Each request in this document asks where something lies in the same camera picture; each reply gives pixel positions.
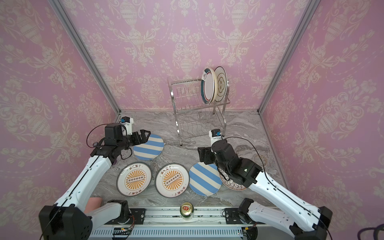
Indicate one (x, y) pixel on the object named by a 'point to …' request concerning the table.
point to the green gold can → (186, 210)
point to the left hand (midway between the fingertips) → (144, 133)
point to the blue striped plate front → (204, 179)
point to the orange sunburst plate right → (172, 180)
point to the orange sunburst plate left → (134, 179)
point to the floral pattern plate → (228, 182)
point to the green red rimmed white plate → (209, 85)
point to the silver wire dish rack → (194, 117)
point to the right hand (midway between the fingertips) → (204, 147)
